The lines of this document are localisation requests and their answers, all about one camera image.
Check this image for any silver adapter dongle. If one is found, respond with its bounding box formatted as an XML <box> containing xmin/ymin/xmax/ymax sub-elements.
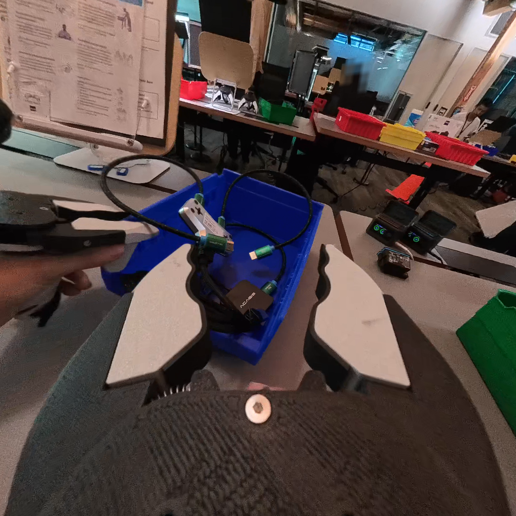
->
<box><xmin>178</xmin><ymin>198</ymin><xmax>234</xmax><ymax>243</ymax></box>

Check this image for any coiled black cable bundle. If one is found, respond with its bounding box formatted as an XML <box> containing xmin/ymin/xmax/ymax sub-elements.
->
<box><xmin>189</xmin><ymin>246</ymin><xmax>268</xmax><ymax>334</ymax></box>

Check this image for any blue plastic bin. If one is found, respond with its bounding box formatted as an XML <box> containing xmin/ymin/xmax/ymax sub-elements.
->
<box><xmin>101</xmin><ymin>169</ymin><xmax>325</xmax><ymax>365</ymax></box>

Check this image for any black panel on stand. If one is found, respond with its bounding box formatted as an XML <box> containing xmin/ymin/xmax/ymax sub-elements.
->
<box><xmin>288</xmin><ymin>50</ymin><xmax>317</xmax><ymax>96</ymax></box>

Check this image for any braided cable with green plug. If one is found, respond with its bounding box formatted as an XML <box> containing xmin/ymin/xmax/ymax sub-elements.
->
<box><xmin>226</xmin><ymin>224</ymin><xmax>288</xmax><ymax>295</ymax></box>
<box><xmin>100</xmin><ymin>154</ymin><xmax>235</xmax><ymax>257</ymax></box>
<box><xmin>218</xmin><ymin>169</ymin><xmax>314</xmax><ymax>262</ymax></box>

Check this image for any white stand base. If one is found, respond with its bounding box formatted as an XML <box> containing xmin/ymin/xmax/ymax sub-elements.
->
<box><xmin>53</xmin><ymin>147</ymin><xmax>171</xmax><ymax>185</ymax></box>

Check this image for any long work table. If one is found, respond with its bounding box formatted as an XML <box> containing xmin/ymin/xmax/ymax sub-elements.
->
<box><xmin>314</xmin><ymin>113</ymin><xmax>492</xmax><ymax>210</ymax></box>
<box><xmin>178</xmin><ymin>98</ymin><xmax>317</xmax><ymax>162</ymax></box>

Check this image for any printed instruction sheet holder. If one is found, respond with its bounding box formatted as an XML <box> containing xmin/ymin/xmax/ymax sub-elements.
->
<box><xmin>0</xmin><ymin>0</ymin><xmax>168</xmax><ymax>152</ymax></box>

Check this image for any white rounded board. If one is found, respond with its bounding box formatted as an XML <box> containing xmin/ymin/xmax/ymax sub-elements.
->
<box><xmin>476</xmin><ymin>200</ymin><xmax>516</xmax><ymax>238</ymax></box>

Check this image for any person's left hand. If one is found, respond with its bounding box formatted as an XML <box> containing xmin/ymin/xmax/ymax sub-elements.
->
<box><xmin>0</xmin><ymin>246</ymin><xmax>126</xmax><ymax>325</ymax></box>

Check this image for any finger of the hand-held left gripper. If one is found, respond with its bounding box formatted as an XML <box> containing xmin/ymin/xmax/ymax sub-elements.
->
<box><xmin>41</xmin><ymin>218</ymin><xmax>160</xmax><ymax>252</ymax></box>
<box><xmin>52</xmin><ymin>199</ymin><xmax>130</xmax><ymax>222</ymax></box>

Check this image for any black battery charger case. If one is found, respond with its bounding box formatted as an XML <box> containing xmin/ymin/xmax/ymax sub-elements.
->
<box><xmin>404</xmin><ymin>210</ymin><xmax>456</xmax><ymax>255</ymax></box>
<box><xmin>366</xmin><ymin>200</ymin><xmax>418</xmax><ymax>246</ymax></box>

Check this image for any green plastic bin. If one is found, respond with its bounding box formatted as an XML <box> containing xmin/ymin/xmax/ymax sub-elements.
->
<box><xmin>456</xmin><ymin>289</ymin><xmax>516</xmax><ymax>434</ymax></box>
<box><xmin>258</xmin><ymin>98</ymin><xmax>298</xmax><ymax>126</ymax></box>

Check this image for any white cardboard box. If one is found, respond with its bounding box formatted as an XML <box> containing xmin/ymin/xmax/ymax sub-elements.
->
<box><xmin>427</xmin><ymin>113</ymin><xmax>464</xmax><ymax>138</ymax></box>

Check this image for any brown rounded divider board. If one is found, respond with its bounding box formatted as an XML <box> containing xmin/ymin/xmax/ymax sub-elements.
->
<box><xmin>161</xmin><ymin>0</ymin><xmax>185</xmax><ymax>157</ymax></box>

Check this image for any wooden beam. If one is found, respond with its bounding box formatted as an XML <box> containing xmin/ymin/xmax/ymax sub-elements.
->
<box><xmin>449</xmin><ymin>12</ymin><xmax>516</xmax><ymax>117</ymax></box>

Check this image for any yellow plastic bin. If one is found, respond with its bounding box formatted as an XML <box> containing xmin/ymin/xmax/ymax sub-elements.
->
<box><xmin>379</xmin><ymin>123</ymin><xmax>426</xmax><ymax>150</ymax></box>

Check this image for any red plastic bin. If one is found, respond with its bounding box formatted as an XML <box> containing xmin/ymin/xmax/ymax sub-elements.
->
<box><xmin>180</xmin><ymin>79</ymin><xmax>207</xmax><ymax>101</ymax></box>
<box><xmin>425</xmin><ymin>132</ymin><xmax>489</xmax><ymax>166</ymax></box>
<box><xmin>335</xmin><ymin>107</ymin><xmax>387</xmax><ymax>140</ymax></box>

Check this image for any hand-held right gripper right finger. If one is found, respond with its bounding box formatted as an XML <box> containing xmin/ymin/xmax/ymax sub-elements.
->
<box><xmin>303</xmin><ymin>243</ymin><xmax>412</xmax><ymax>391</ymax></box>

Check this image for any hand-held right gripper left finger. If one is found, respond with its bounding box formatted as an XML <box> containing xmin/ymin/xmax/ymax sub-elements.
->
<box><xmin>105</xmin><ymin>243</ymin><xmax>213</xmax><ymax>388</ymax></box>

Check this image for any black power adapter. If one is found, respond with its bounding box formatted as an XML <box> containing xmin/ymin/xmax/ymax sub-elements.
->
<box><xmin>377</xmin><ymin>247</ymin><xmax>412</xmax><ymax>280</ymax></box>

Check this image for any small black square box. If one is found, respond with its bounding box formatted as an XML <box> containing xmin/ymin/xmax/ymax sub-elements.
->
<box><xmin>225</xmin><ymin>280</ymin><xmax>275</xmax><ymax>312</ymax></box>

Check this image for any beige rounded board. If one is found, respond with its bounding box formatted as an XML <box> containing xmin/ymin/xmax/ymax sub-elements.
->
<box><xmin>199</xmin><ymin>31</ymin><xmax>255</xmax><ymax>88</ymax></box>

